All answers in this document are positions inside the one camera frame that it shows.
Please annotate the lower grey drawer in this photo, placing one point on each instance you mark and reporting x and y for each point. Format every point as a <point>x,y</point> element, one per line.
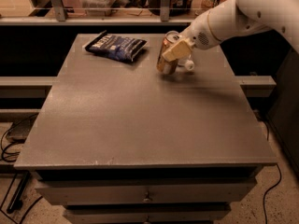
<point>147,214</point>

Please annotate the grey metal railing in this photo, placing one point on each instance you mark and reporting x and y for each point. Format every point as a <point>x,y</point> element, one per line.
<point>71,13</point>

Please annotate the clear plastic water bottle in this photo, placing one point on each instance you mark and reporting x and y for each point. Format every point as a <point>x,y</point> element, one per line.
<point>186,63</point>

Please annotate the blue chip bag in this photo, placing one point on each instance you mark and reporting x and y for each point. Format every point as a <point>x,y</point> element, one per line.
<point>115,47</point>

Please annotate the grey drawer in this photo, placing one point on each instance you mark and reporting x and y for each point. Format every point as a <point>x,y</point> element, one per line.
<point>144,191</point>
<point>147,214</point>

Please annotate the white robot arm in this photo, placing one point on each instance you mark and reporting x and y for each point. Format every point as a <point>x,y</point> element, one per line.
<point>234,18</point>

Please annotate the grey power box on floor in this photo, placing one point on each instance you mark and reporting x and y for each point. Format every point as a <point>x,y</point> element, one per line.
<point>19,130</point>

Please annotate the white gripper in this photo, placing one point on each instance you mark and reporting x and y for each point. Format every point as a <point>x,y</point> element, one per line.
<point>198,36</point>

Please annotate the upper grey drawer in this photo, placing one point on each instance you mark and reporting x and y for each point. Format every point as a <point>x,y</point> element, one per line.
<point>144,191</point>

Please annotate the orange soda can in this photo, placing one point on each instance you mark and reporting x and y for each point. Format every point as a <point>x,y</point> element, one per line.
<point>165,63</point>

